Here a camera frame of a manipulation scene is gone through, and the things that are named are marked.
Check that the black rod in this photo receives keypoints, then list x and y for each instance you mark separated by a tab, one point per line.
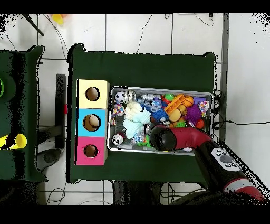
33	24

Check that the mint green cloth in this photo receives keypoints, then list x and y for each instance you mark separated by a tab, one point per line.
135	124

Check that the black flat panel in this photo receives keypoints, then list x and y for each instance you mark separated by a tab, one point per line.
60	109

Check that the colourful polka-dot cloth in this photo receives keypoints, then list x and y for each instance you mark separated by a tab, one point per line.
118	111

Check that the wooden box with three holes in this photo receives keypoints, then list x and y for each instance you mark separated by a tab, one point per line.
83	101

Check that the yellow plastic cup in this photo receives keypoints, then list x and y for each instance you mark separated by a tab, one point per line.
57	19
20	141

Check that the dark green table cloth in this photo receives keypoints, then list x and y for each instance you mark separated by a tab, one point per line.
31	95
143	67

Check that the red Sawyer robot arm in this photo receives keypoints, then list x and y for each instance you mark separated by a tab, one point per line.
189	137

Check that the purple spiky ball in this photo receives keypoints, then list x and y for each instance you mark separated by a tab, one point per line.
193	114

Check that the shallow metal mesh bin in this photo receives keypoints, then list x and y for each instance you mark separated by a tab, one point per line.
189	91

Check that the orange plastic building block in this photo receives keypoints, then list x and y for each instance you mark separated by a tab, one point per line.
174	103

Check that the cream white cloth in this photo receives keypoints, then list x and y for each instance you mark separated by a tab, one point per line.
132	108

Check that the black and white soccer ball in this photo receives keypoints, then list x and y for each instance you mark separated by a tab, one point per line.
120	96

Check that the green round object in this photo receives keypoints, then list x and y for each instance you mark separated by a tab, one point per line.
1	87

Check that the orange basketball toy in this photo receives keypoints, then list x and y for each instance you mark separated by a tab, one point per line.
187	101

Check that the green tentacle puffer ball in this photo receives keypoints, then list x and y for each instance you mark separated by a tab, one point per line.
180	124

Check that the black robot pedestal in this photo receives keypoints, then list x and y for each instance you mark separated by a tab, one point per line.
135	193

